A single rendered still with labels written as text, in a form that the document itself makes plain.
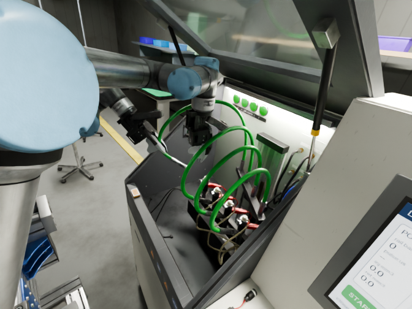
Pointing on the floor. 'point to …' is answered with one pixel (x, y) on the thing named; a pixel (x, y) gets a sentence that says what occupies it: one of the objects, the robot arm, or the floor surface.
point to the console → (336, 197)
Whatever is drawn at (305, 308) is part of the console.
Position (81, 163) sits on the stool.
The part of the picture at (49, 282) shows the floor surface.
